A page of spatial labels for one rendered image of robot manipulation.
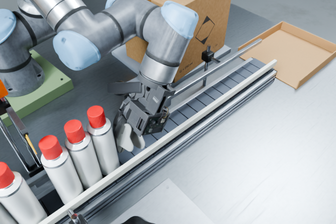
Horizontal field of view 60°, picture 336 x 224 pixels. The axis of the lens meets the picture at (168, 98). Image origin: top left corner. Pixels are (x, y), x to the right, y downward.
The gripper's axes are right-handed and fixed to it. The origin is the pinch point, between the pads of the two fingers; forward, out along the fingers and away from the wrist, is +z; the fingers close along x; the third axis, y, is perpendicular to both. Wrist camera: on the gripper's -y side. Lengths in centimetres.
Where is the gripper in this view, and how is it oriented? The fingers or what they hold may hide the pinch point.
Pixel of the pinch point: (119, 145)
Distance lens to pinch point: 71.9
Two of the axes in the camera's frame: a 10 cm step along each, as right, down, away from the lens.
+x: 6.5, -0.4, 7.6
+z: -3.7, 8.5, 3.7
